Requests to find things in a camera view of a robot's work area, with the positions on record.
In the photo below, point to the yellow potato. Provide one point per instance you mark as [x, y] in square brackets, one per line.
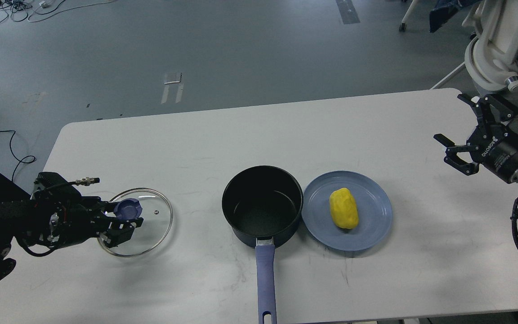
[343, 209]

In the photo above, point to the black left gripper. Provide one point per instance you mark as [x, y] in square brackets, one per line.
[76, 222]

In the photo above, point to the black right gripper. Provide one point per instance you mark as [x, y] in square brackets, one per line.
[504, 153]

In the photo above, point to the dark blue saucepan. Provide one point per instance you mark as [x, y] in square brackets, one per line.
[263, 206]

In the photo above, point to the dark blue cloth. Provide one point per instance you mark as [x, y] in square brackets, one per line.
[444, 10]

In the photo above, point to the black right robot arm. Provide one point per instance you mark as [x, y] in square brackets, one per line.
[458, 157]

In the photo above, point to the white office chair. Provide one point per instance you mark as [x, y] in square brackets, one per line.
[491, 57]

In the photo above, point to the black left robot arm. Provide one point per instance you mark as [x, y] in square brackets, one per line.
[19, 220]

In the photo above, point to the glass lid blue knob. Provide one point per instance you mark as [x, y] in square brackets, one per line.
[155, 219]

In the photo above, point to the blue plate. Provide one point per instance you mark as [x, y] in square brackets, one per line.
[374, 211]

